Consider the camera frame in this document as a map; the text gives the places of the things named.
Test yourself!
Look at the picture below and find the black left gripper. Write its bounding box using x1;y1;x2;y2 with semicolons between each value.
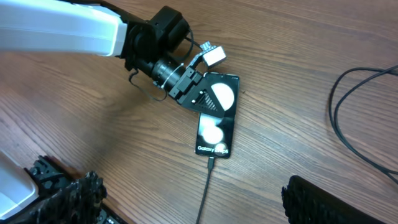
168;67;225;118

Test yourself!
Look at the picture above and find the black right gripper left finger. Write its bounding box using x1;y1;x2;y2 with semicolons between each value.
18;171;107;224

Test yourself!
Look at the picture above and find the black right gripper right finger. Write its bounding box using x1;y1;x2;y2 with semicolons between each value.
281;175;384;224

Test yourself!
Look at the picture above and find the black smartphone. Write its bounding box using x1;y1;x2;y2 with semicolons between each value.
195;72;240;159

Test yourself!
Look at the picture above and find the black charging cable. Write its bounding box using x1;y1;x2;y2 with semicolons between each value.
195;64;398;224

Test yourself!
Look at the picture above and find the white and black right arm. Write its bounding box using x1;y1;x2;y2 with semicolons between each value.
1;152;380;224

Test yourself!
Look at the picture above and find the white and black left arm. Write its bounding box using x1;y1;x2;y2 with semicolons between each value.
1;0;226;118

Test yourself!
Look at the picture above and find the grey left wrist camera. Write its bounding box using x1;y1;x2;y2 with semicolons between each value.
200;42;227;68

